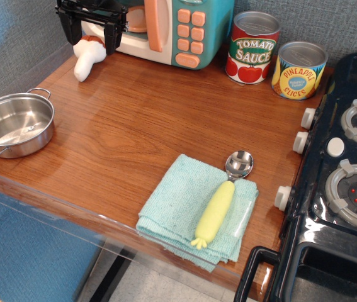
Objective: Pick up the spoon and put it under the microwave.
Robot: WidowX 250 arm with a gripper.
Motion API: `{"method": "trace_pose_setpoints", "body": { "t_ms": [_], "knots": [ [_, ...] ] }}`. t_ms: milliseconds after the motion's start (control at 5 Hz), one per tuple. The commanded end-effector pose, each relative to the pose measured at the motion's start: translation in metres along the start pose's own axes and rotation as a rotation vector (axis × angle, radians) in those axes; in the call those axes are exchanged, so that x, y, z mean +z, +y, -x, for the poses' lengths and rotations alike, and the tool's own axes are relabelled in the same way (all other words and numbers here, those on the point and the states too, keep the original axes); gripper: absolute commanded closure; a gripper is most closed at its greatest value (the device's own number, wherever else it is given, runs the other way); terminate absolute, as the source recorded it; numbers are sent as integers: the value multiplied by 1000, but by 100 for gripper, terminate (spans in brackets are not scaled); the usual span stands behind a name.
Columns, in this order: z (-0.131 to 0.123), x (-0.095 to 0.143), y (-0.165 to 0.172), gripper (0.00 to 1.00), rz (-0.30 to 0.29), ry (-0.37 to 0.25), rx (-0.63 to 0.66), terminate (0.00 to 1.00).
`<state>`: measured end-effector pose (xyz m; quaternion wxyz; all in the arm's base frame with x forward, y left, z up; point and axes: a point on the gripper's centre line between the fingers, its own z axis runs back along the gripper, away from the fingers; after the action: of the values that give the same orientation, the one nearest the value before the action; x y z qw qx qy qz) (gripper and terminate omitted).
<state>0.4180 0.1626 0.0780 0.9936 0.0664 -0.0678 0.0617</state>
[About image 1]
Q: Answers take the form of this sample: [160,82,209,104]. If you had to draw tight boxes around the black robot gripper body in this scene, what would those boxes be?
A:
[55,1,128,31]

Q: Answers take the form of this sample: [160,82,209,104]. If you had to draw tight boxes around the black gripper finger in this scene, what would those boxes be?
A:
[104,24,122,55]
[59,13,81,45]

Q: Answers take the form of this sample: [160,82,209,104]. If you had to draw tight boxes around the spoon with yellow handle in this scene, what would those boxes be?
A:
[190,150,254,250]

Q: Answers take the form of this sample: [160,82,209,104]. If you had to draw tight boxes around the teal toy microwave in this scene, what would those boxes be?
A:
[80,0,235,70]

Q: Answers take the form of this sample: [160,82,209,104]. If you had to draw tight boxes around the white plush mushroom toy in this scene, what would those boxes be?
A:
[73,35,106,82]

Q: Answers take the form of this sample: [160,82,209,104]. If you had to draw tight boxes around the stainless steel pot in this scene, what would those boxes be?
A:
[0,87,55,159]

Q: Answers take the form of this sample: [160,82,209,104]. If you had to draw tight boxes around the tomato sauce can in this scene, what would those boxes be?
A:
[225,11,281,84]

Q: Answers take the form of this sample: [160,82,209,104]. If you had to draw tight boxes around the light teal folded cloth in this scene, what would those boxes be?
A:
[136,154,259,272]

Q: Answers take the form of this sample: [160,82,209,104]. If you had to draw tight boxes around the pineapple slices can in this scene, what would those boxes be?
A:
[271,41,328,100]

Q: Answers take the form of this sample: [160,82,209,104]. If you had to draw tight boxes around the black toy stove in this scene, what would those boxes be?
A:
[235,53,357,301]

